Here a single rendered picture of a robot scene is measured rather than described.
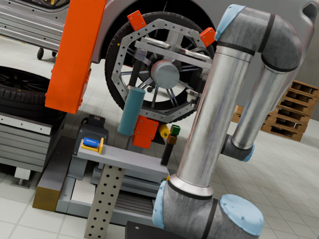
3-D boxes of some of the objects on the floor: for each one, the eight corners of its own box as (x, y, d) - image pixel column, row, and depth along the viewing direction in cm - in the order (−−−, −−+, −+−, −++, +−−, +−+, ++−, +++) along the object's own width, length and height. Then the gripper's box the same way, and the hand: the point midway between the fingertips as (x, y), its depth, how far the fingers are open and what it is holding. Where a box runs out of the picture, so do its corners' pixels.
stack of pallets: (280, 127, 729) (299, 81, 706) (302, 142, 633) (325, 89, 610) (217, 108, 709) (234, 60, 686) (229, 121, 613) (250, 66, 590)
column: (104, 230, 182) (126, 158, 173) (103, 242, 173) (126, 166, 163) (85, 226, 180) (106, 153, 171) (83, 237, 171) (106, 161, 161)
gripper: (185, 110, 156) (177, 101, 175) (225, 122, 159) (213, 111, 178) (191, 92, 154) (183, 84, 173) (231, 104, 158) (219, 95, 176)
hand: (200, 93), depth 175 cm, fingers open, 14 cm apart
